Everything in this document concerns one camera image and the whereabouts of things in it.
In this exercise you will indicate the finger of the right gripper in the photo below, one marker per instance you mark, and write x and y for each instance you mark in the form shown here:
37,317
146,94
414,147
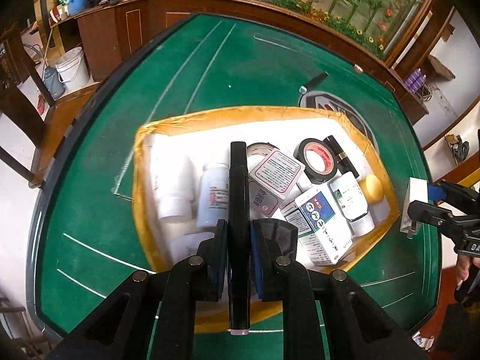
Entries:
435,215
465,199

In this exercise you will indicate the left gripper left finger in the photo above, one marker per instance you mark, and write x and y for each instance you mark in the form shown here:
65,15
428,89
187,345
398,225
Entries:
212,271

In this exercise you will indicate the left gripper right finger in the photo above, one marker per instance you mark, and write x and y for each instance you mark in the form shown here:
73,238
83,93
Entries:
264,253

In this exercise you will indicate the long black marker pen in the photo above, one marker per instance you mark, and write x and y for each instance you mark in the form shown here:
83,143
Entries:
239,242

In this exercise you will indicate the yellow ball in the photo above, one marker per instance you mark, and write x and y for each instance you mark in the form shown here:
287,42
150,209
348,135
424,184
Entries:
372,189

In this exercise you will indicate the white blue medicine box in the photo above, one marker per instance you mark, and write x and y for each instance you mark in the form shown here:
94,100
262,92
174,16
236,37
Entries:
323,232

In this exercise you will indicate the white pill bottle grey cap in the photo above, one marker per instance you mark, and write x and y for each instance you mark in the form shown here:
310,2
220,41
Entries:
353,204

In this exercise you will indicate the black gold lipstick tube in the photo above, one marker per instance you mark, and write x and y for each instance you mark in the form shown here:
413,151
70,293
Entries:
344,164

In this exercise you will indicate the small white pill bottle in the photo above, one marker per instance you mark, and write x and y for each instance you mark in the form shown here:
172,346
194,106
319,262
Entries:
173,187

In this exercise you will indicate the black red electrical tape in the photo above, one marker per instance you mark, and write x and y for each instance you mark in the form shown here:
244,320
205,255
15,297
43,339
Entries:
319,160

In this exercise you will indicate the white square adapter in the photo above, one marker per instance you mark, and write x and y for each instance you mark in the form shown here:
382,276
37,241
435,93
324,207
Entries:
416,193

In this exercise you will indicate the white USB charger plug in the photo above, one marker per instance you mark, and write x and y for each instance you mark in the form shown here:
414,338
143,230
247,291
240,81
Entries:
185,246

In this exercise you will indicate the black plastic ribbed hub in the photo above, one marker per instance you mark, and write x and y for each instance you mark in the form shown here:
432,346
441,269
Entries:
283,233

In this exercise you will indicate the pink grey small carton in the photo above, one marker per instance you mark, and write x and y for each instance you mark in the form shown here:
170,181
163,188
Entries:
271,181

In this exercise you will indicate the beige masking tape roll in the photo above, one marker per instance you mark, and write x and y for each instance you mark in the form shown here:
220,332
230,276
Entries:
262,149

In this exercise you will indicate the person's right hand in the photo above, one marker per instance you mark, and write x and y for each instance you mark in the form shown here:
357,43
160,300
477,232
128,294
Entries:
467,280

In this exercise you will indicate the gold-lined cardboard box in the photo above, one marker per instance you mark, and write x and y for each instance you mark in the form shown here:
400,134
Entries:
204,137

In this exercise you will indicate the black pen on table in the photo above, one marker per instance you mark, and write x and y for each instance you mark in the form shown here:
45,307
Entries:
313,83

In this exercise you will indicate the white plastic bucket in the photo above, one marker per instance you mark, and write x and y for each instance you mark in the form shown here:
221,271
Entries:
72,69

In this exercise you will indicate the dark wooden chair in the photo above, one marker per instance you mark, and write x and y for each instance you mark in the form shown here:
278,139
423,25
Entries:
46,134

